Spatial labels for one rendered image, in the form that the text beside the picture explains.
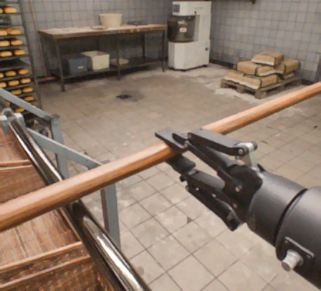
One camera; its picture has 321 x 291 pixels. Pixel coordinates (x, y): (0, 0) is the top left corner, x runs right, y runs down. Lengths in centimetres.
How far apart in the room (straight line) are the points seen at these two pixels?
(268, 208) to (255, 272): 154
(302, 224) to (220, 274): 151
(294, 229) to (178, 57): 556
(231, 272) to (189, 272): 24
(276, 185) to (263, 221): 4
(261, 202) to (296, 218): 4
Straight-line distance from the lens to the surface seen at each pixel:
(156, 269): 178
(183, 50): 576
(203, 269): 180
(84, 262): 92
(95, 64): 515
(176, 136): 42
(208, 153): 39
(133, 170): 40
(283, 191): 33
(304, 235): 30
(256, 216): 33
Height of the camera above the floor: 142
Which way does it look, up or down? 26 degrees down
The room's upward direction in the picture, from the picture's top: straight up
